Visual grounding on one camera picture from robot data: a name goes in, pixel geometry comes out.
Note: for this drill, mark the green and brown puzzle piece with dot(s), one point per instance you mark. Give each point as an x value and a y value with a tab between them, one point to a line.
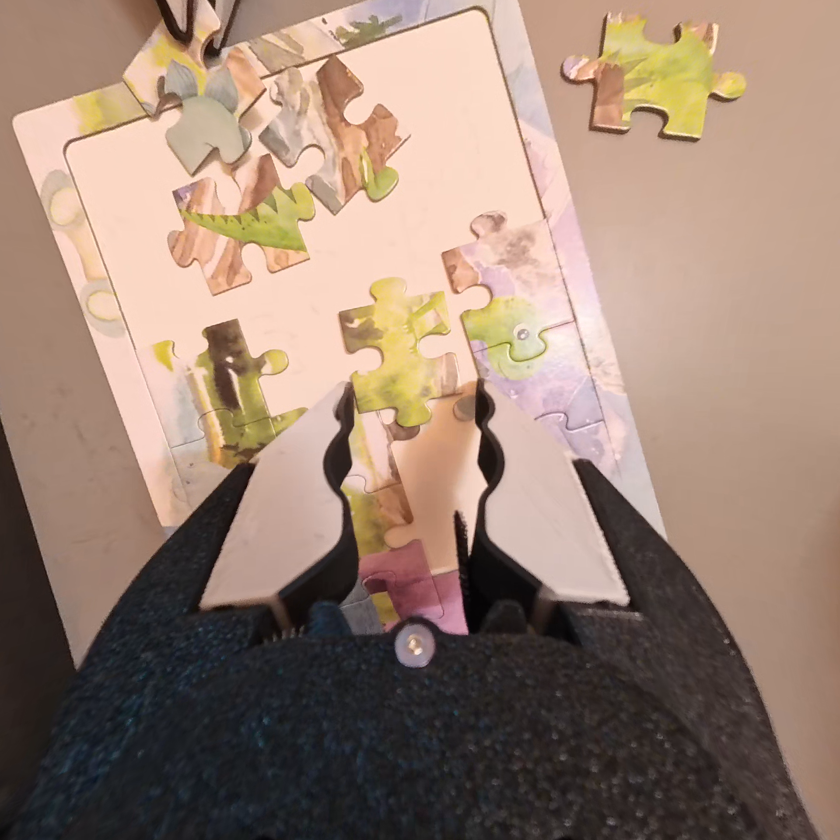
249	226

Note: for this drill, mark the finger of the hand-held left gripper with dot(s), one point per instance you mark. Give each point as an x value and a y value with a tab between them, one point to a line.
176	10
220	13

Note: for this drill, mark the dinosaur puzzle tray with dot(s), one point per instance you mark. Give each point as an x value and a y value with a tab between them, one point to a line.
426	164

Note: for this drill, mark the teal plant puzzle piece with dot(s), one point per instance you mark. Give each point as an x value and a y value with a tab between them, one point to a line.
203	131

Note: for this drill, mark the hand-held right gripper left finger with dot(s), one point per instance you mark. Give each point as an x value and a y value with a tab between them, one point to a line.
282	525

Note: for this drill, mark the green dinosaur head puzzle piece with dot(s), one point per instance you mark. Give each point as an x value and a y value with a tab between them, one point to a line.
512	328

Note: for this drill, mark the blue purple puzzle piece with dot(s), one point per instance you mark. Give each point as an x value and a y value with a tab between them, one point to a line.
564	394

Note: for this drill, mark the grey desk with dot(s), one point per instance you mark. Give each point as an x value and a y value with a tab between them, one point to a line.
722	328

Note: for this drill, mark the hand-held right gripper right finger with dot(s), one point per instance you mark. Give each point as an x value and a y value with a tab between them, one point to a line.
551	525

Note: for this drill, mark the small green brown puzzle piece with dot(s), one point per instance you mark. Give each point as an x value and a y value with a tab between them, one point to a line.
656	72

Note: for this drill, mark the green grass puzzle piece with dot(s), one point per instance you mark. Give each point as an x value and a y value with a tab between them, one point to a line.
400	367

